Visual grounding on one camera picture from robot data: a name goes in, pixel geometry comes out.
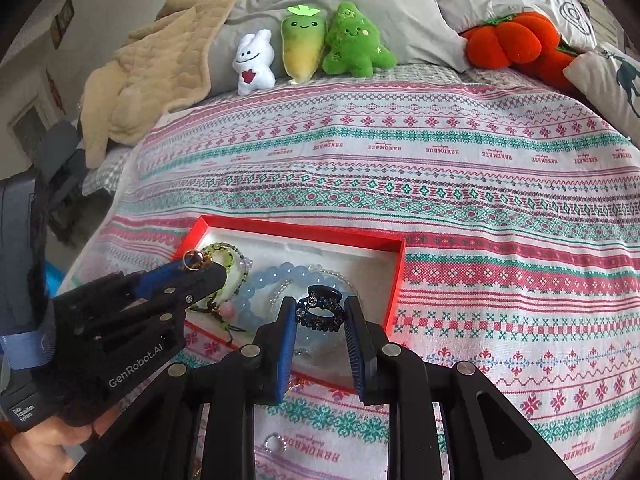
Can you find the grey pillow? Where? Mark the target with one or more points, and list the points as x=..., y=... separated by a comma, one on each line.
x=390, y=5

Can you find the beige quilted blanket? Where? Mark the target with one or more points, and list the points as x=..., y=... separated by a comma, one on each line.
x=150, y=70

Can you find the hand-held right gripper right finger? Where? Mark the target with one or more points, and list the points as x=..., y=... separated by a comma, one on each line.
x=352, y=345

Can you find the person's left hand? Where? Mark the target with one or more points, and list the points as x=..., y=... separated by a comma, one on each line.
x=45, y=450

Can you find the white deer print pillow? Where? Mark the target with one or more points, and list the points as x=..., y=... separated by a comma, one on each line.
x=610, y=85

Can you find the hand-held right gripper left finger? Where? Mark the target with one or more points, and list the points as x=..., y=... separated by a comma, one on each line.
x=285, y=340

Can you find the white bunny plush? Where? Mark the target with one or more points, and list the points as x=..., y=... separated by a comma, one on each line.
x=252, y=65

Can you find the small wall sticker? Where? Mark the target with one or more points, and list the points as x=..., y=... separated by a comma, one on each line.
x=63, y=17

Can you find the patterned knit-print blanket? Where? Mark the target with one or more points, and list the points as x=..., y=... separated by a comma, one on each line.
x=450, y=210

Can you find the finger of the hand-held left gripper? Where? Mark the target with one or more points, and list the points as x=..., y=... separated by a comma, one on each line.
x=200, y=282
x=165, y=272

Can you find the grey chair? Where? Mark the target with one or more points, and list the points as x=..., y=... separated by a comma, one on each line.
x=60, y=160

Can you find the orange pumpkin plush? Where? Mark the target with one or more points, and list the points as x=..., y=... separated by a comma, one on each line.
x=505, y=40
x=550, y=70

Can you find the yellow green radish plush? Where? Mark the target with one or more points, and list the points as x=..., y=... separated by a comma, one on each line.
x=300, y=45

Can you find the red cardboard box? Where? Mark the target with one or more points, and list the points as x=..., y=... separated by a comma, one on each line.
x=340, y=260

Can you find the green tree plush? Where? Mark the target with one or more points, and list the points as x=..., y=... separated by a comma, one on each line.
x=352, y=45

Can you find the black hair claw clip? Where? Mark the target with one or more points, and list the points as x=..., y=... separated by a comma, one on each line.
x=320, y=317

